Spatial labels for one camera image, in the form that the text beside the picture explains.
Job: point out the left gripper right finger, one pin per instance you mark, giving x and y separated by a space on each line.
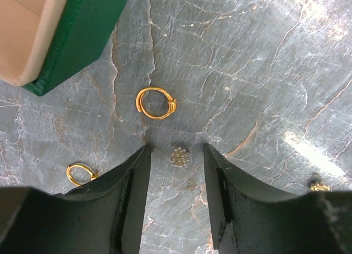
250 216

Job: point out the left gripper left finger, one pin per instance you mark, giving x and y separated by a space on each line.
105 215

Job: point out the green jewelry box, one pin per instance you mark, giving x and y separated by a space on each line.
45 42

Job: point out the pearl cluster earring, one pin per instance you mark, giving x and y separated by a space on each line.
180 157

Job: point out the gold cluster earring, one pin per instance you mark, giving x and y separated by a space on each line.
319 186

